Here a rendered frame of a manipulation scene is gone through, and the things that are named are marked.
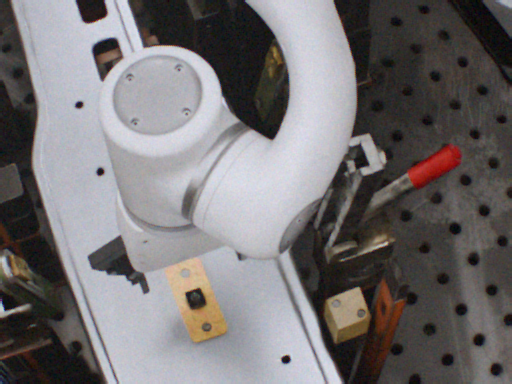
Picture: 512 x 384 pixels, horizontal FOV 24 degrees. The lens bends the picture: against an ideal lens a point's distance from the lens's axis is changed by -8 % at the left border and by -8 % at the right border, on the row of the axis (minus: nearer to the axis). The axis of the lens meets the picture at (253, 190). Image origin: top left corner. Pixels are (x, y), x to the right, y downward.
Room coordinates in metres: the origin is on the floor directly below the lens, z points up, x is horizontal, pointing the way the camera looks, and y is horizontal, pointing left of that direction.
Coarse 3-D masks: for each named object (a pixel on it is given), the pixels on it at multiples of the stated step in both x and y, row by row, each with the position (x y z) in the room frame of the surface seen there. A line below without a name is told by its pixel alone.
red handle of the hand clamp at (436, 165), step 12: (432, 156) 0.46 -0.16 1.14; (444, 156) 0.45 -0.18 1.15; (456, 156) 0.45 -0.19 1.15; (420, 168) 0.45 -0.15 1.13; (432, 168) 0.45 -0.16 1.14; (444, 168) 0.44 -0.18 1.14; (396, 180) 0.45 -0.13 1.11; (408, 180) 0.44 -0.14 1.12; (420, 180) 0.44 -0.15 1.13; (432, 180) 0.44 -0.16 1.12; (384, 192) 0.44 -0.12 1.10; (396, 192) 0.44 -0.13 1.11; (408, 192) 0.43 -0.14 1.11; (372, 204) 0.43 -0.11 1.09; (384, 204) 0.43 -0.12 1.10; (372, 216) 0.42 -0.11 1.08; (324, 228) 0.42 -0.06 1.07
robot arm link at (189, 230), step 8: (128, 216) 0.35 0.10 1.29; (136, 224) 0.35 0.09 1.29; (144, 224) 0.34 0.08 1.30; (192, 224) 0.34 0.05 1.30; (152, 232) 0.34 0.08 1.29; (160, 232) 0.34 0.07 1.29; (168, 232) 0.34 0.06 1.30; (176, 232) 0.34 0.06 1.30; (184, 232) 0.34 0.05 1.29; (192, 232) 0.34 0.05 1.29
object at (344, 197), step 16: (352, 144) 0.44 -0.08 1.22; (368, 144) 0.44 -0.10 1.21; (352, 160) 0.42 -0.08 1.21; (368, 160) 0.42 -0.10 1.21; (384, 160) 0.43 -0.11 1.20; (336, 176) 0.41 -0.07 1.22; (352, 176) 0.43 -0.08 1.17; (368, 176) 0.41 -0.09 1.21; (336, 192) 0.43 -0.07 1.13; (352, 192) 0.41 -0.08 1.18; (368, 192) 0.41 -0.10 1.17; (320, 208) 0.43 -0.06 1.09; (336, 208) 0.43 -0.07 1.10; (352, 208) 0.41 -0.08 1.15; (320, 224) 0.43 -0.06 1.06; (336, 224) 0.41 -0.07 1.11; (352, 224) 0.41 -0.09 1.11; (336, 240) 0.40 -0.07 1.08
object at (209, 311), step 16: (176, 272) 0.41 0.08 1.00; (192, 272) 0.41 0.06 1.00; (176, 288) 0.39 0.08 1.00; (192, 288) 0.39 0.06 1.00; (208, 288) 0.39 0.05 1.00; (192, 304) 0.37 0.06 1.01; (208, 304) 0.37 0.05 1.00; (192, 320) 0.36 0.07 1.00; (208, 320) 0.36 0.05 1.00; (224, 320) 0.35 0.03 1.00; (192, 336) 0.34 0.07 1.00; (208, 336) 0.34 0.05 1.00
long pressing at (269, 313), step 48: (48, 0) 0.74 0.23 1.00; (48, 48) 0.68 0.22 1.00; (48, 96) 0.61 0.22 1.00; (96, 96) 0.61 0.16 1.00; (48, 144) 0.56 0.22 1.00; (96, 144) 0.55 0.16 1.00; (48, 192) 0.50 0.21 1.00; (96, 192) 0.50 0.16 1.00; (96, 240) 0.44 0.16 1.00; (96, 288) 0.39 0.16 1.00; (240, 288) 0.39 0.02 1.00; (288, 288) 0.39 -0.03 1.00; (96, 336) 0.34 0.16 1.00; (144, 336) 0.34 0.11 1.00; (240, 336) 0.34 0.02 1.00; (288, 336) 0.34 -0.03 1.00
